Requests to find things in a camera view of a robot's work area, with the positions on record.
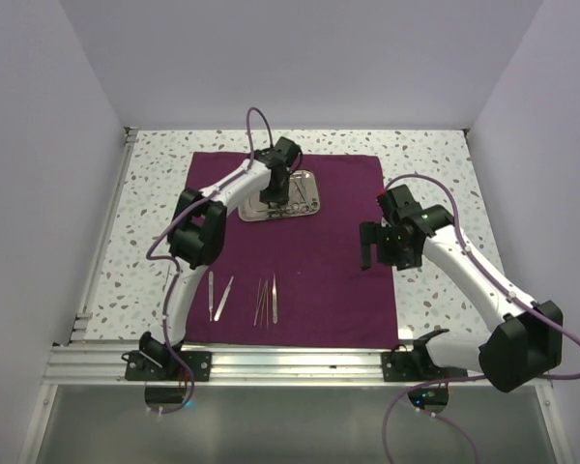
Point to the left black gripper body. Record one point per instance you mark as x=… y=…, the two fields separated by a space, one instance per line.
x=277 y=193

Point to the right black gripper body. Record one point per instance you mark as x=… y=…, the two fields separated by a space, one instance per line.
x=399 y=255

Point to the steel scissors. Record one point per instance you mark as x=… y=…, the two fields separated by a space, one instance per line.
x=303 y=184

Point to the purple cloth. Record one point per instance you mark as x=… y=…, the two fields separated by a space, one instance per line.
x=325 y=299

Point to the broad steel forceps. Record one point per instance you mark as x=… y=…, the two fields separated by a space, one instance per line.
x=274 y=301

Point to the thin steel tweezers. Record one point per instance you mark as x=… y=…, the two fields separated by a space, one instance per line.
x=265 y=320
x=258 y=302

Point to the steel scalpel handle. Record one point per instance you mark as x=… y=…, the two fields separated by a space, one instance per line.
x=211 y=295

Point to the angled steel forceps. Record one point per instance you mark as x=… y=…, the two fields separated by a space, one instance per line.
x=223 y=301

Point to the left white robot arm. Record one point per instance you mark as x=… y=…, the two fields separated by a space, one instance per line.
x=192 y=242

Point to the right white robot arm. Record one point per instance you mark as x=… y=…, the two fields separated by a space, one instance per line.
x=525 y=339

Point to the steel clamp in tray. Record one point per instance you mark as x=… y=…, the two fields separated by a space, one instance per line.
x=290 y=207

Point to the steel instrument tray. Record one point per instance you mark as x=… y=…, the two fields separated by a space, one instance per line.
x=252 y=210

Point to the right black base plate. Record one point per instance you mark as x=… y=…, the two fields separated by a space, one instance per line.
x=415 y=366

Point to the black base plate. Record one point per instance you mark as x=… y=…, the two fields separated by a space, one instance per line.
x=415 y=366
x=141 y=368

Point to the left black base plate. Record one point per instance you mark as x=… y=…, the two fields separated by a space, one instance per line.
x=141 y=368

